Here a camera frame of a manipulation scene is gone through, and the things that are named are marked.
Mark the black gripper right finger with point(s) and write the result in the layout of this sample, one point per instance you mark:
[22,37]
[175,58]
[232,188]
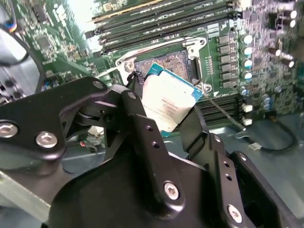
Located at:
[221,171]

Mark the silver CPU chip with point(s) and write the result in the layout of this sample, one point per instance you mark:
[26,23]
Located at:
[168,95]

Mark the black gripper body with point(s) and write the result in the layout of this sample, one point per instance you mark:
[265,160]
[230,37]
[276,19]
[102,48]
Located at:
[107,202]

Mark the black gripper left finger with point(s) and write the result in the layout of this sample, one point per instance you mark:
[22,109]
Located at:
[35,114]

